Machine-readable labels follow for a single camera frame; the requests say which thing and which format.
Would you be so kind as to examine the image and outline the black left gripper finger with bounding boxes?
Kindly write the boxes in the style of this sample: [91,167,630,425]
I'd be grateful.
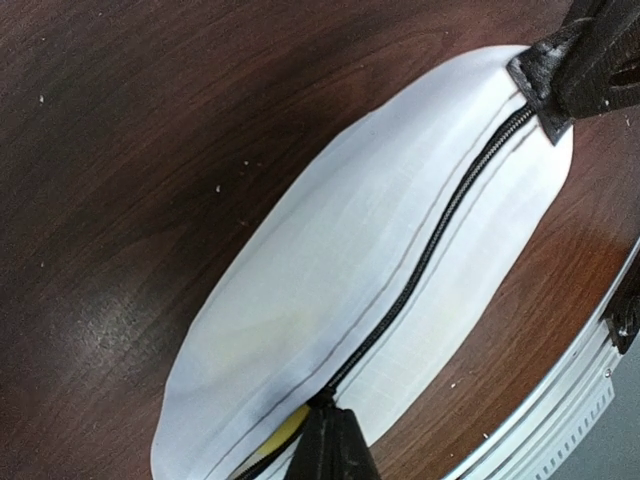
[284,406,381,480]

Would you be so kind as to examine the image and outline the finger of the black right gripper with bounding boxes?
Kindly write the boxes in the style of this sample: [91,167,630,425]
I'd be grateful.
[552,0,639,119]

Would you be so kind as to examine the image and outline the yellow sponge block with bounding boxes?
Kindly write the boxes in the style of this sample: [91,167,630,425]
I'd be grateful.
[256,404,310,457]

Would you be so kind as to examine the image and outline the white drawstring pouch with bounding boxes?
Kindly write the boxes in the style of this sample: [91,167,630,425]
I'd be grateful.
[151,46,573,479]

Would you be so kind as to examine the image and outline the aluminium front rail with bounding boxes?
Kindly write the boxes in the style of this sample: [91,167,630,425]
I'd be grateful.
[446,244,639,479]

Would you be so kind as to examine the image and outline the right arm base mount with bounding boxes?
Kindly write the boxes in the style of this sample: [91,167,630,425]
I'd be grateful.
[603,285,639,355]

